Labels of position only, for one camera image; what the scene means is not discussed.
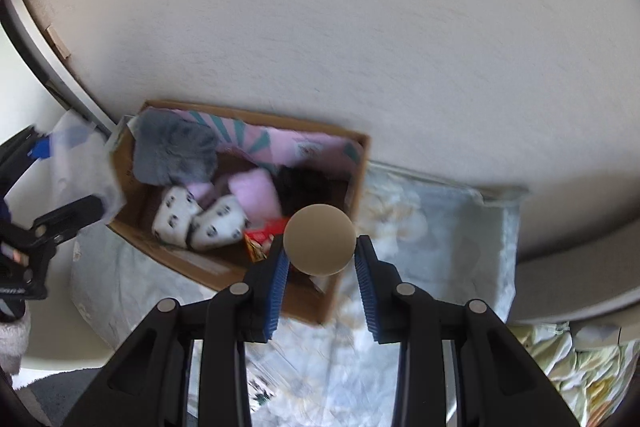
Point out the cardboard box with pink lining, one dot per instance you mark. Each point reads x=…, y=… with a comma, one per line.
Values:
x=200, y=264

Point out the white panda print sock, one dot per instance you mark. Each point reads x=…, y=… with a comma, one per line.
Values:
x=220, y=224
x=175, y=214

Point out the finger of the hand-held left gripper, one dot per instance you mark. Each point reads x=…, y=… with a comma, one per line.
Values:
x=75, y=214
x=40, y=149

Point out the pink fluffy sock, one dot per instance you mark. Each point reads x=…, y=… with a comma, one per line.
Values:
x=255, y=194

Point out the clear plastic bag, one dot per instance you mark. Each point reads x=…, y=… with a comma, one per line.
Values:
x=80, y=177

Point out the red and white small box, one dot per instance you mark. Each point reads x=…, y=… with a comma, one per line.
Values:
x=260, y=241

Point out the yellow green floral blanket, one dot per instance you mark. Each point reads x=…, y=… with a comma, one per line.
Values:
x=585, y=367

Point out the grey striped sock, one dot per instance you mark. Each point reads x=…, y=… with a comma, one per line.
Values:
x=172, y=149

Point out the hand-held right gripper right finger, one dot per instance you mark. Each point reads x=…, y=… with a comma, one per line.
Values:
x=367, y=297

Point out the grey frame rail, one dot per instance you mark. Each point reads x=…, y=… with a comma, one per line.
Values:
x=45, y=57

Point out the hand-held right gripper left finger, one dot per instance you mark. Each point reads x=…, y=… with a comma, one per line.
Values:
x=277, y=297

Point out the black cloth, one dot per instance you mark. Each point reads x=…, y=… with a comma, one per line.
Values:
x=305, y=184

